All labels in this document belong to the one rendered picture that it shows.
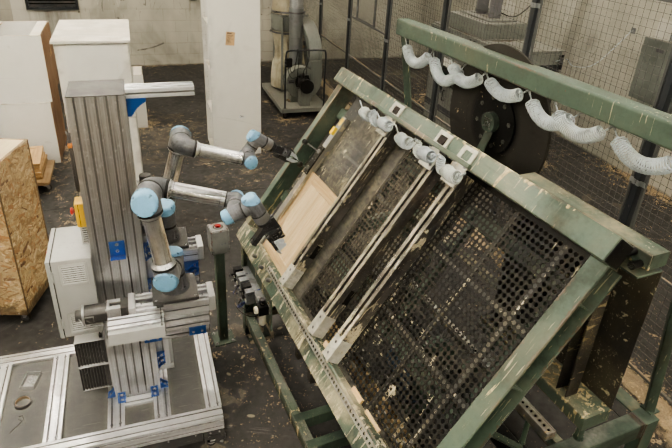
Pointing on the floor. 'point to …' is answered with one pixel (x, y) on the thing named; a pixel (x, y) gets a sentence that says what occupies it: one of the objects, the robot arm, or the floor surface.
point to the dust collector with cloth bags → (294, 53)
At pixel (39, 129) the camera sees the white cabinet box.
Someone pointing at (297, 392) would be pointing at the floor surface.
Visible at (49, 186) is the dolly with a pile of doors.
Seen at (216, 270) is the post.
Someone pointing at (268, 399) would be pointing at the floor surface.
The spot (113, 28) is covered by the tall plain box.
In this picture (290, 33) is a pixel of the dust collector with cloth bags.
